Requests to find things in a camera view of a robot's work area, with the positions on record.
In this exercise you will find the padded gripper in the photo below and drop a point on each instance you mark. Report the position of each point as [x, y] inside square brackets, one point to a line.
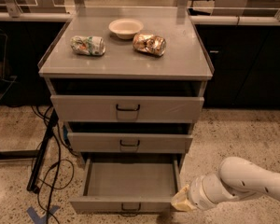
[196, 192]

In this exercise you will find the grey bottom drawer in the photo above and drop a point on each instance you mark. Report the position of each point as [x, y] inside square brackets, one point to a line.
[129, 184]

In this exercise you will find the grey drawer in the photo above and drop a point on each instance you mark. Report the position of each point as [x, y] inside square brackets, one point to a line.
[129, 184]
[114, 100]
[127, 137]

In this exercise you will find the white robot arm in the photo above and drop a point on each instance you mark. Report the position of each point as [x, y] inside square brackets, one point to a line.
[235, 180]

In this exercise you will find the grey middle drawer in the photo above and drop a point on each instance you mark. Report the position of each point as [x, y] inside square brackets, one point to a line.
[127, 137]

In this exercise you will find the grey drawer cabinet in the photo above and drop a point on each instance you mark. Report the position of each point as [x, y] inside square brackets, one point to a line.
[183, 60]

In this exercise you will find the grey top drawer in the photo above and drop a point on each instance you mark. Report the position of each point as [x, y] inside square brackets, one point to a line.
[114, 100]

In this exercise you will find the black floor stand bar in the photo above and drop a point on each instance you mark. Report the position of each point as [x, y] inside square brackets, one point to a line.
[32, 186]

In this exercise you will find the black lab bench cabinet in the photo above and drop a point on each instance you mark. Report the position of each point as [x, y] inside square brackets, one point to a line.
[247, 65]

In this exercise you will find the gold brown crushed can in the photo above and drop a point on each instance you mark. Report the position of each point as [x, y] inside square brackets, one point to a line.
[150, 44]

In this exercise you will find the green white crushed can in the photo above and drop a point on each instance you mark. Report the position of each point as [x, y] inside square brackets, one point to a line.
[88, 45]

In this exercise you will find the white paper bowl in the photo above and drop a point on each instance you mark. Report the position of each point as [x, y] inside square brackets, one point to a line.
[125, 28]

